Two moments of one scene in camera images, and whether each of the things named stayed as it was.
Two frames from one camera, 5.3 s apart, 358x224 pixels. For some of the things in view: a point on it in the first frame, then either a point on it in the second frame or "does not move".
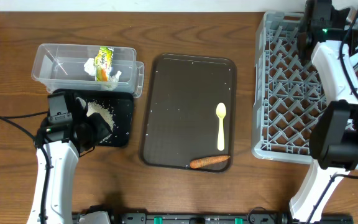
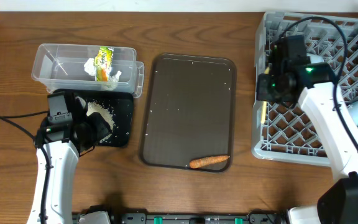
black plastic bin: [121, 106] does not move
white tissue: [89, 66] does not move
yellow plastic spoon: [220, 111] to [264, 102]
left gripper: [102, 128] does not move
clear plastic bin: [66, 66] does not move
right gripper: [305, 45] to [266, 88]
